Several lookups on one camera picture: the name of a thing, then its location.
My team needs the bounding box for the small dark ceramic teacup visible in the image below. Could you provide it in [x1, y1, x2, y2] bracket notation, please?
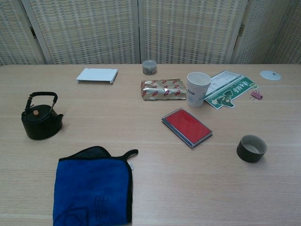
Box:
[236, 134, 268, 163]

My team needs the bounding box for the black cast iron teapot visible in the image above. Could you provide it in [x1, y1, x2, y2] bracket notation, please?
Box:
[21, 91, 64, 140]

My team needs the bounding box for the white paper cup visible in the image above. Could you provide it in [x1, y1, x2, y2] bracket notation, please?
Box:
[187, 72, 212, 108]

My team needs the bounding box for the gold foil tea package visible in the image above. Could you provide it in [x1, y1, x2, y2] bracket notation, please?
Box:
[141, 79, 188, 101]

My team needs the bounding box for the red ink pad case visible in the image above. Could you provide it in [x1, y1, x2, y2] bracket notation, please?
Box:
[161, 107, 214, 150]

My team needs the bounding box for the small round patterned tin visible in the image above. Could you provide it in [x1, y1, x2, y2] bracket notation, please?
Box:
[142, 60, 158, 75]

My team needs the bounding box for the white plastic tray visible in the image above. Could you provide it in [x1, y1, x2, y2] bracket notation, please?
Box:
[75, 68, 119, 85]

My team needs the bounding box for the green white flattened carton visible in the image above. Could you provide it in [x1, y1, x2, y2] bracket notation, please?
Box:
[203, 70, 260, 110]

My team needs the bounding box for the blue microfiber towel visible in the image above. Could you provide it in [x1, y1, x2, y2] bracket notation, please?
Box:
[52, 145, 139, 226]

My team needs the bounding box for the woven folding screen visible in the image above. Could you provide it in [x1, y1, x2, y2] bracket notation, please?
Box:
[0, 0, 301, 66]

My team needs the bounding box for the pink binder clip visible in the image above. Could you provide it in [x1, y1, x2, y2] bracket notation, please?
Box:
[250, 89, 263, 101]

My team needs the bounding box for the white round grommet cover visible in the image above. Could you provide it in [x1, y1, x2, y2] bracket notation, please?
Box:
[260, 70, 282, 81]

